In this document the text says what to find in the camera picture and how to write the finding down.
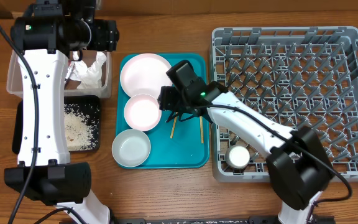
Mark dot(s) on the grey dishwasher rack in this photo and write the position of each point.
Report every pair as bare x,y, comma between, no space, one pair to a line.
296,76

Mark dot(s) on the white bowl with food residue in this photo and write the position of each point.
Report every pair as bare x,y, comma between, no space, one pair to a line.
142,112

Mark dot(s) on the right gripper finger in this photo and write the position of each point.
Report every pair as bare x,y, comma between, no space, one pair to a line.
172,116
182,117

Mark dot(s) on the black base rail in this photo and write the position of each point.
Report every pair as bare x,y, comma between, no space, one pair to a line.
250,220

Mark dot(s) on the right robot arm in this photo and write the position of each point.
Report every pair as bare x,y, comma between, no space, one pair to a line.
298,165

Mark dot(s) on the red snack wrapper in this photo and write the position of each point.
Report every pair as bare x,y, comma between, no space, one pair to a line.
69,71

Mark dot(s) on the clear plastic waste bin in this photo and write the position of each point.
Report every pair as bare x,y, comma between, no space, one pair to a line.
73,88

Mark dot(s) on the wooden chopstick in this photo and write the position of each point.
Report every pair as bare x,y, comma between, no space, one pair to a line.
173,128
201,130

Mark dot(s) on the rice pile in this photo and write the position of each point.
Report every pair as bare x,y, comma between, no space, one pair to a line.
78,130

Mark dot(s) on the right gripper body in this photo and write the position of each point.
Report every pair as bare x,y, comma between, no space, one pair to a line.
169,101

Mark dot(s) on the white napkin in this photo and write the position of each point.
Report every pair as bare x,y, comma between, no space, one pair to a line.
89,77

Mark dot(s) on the large white plate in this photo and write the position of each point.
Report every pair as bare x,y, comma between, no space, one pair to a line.
145,74

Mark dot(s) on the black food waste tray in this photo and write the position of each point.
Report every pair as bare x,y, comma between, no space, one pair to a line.
85,102

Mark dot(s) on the shallow grey-white bowl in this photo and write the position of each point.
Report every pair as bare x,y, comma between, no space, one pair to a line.
131,148

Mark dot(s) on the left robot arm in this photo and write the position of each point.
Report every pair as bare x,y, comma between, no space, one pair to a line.
43,38

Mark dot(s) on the small white cup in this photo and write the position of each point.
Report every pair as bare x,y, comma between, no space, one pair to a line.
237,157

